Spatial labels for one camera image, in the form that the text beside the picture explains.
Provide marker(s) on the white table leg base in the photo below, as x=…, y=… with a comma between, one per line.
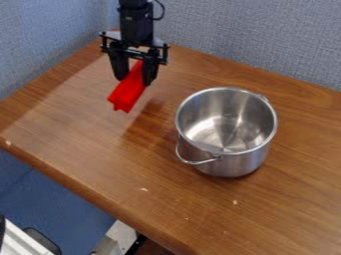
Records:
x=117, y=240

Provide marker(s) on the stainless steel pot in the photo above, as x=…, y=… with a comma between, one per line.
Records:
x=224, y=128

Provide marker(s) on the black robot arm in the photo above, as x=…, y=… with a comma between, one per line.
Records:
x=135, y=42

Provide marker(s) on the white furniture piece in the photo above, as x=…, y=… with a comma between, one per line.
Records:
x=14, y=241

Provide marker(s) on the red rectangular block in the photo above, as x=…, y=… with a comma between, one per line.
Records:
x=128, y=90

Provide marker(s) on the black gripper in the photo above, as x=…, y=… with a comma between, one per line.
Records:
x=152, y=52

